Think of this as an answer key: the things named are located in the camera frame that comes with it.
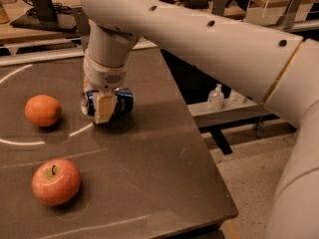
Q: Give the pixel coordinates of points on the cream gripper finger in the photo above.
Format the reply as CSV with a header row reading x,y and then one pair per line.
x,y
104,104

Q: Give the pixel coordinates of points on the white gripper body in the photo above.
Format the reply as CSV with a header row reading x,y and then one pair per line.
x,y
104,75

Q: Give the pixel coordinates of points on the blue pepsi can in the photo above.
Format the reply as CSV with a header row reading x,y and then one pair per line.
x,y
124,105

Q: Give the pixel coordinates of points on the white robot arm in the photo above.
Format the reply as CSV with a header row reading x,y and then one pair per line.
x,y
276,69

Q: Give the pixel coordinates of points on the orange fruit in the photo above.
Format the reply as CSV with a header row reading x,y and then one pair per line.
x,y
43,110

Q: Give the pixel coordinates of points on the black monitor stand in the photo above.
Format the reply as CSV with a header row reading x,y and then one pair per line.
x,y
48,16

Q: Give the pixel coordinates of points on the red apple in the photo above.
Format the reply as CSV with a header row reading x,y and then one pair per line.
x,y
56,181

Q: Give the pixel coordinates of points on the grey shelf beam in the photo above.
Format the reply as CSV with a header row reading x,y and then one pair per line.
x,y
229,112

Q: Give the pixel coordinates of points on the left clear sanitizer bottle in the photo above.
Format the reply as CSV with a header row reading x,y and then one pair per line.
x,y
215,98

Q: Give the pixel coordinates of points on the clear sanitizer bottle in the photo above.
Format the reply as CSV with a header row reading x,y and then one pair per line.
x,y
215,98
236,98

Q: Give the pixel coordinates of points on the black keypad device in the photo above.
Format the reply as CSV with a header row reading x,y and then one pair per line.
x,y
196,4

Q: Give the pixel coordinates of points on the right clear sanitizer bottle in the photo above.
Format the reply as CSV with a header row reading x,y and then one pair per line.
x,y
236,98

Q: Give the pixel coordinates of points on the metal rail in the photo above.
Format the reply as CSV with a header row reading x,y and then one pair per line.
x,y
67,48

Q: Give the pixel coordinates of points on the left metal bracket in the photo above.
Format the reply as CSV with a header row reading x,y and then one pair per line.
x,y
83,25

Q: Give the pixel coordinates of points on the metal bracket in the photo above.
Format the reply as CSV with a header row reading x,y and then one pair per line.
x,y
287,19
218,7
83,25

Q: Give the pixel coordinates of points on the middle metal bracket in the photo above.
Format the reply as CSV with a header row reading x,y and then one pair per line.
x,y
218,7

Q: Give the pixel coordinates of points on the right metal bracket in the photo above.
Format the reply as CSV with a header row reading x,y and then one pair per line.
x,y
287,19

